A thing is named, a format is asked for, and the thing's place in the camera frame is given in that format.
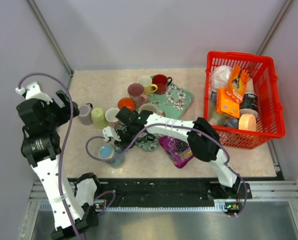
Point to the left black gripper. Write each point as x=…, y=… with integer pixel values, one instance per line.
x=64, y=112

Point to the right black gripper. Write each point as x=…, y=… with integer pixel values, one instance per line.
x=124, y=143

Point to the orange mug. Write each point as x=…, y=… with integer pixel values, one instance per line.
x=126, y=102

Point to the pink cream mug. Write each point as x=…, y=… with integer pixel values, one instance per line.
x=111, y=118

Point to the cream green mug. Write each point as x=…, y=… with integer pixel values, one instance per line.
x=148, y=109

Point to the blue teal mug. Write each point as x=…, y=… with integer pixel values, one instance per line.
x=109, y=153

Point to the pink floral mug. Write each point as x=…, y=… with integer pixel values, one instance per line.
x=137, y=94

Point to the yellow mug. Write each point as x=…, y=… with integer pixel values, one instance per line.
x=146, y=82

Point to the red mug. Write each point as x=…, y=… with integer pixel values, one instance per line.
x=162, y=82

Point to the dark teal mug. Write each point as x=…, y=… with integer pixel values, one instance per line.
x=148, y=138

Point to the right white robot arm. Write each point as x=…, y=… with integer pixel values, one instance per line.
x=201, y=137

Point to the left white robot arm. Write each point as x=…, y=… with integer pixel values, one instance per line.
x=41, y=115

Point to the light green mug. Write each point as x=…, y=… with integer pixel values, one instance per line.
x=98, y=118

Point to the mauve grey mug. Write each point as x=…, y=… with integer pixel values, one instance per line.
x=85, y=114

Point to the green floral tray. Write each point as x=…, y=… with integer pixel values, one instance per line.
x=173, y=103

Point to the purple snack bag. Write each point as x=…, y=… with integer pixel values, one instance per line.
x=177, y=150

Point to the small orange box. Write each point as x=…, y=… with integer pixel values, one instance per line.
x=225, y=105

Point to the white plastic bag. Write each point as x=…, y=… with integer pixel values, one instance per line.
x=220, y=76

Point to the tall orange box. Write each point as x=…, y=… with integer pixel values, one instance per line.
x=237, y=84

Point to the tape roll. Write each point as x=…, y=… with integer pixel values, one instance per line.
x=247, y=122

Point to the black label cup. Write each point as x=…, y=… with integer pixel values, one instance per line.
x=249, y=105

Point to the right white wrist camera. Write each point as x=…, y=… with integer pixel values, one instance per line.
x=110, y=134

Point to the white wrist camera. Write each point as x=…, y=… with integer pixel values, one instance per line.
x=33, y=91
x=110, y=134

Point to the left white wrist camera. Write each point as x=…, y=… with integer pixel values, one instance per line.
x=33, y=91

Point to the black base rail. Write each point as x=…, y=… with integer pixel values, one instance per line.
x=168, y=192

